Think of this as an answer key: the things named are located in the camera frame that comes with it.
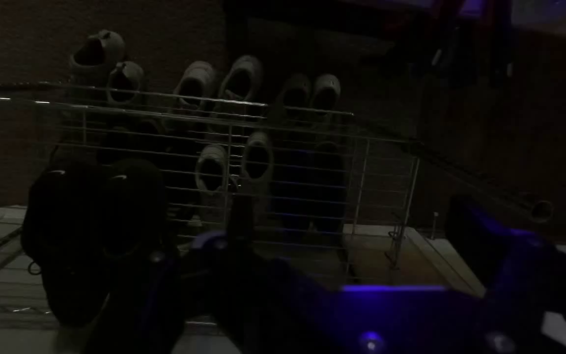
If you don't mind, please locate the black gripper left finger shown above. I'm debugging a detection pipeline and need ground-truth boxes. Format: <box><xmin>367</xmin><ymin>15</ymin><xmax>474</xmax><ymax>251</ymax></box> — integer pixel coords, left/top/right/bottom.
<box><xmin>187</xmin><ymin>194</ymin><xmax>279</xmax><ymax>354</ymax></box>

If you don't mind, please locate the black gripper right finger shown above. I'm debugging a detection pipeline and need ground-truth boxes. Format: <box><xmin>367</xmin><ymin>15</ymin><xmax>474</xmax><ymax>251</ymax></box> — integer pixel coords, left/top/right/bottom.
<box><xmin>444</xmin><ymin>192</ymin><xmax>564</xmax><ymax>354</ymax></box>

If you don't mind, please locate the metal wire shoe rack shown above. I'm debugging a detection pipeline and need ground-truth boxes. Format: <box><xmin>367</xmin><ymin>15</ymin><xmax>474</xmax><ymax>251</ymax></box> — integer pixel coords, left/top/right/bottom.
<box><xmin>0</xmin><ymin>80</ymin><xmax>554</xmax><ymax>269</ymax></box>

